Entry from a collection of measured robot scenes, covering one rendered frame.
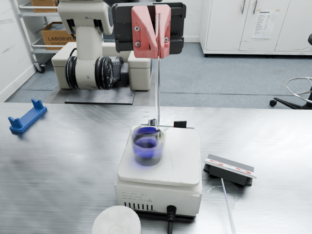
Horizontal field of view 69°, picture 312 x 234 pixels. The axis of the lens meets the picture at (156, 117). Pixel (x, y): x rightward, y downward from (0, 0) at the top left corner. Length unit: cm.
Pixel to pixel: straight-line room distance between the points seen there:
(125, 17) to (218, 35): 255
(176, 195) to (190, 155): 6
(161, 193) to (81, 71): 91
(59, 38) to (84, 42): 145
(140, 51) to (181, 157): 17
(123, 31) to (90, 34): 84
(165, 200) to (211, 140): 22
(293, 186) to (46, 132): 53
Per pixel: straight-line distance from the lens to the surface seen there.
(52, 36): 266
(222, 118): 60
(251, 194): 45
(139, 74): 138
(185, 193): 35
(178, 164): 35
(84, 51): 119
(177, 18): 36
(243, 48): 297
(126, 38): 36
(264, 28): 297
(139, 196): 36
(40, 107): 67
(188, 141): 39
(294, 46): 318
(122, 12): 33
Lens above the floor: 110
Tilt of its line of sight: 37 degrees down
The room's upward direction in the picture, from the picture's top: straight up
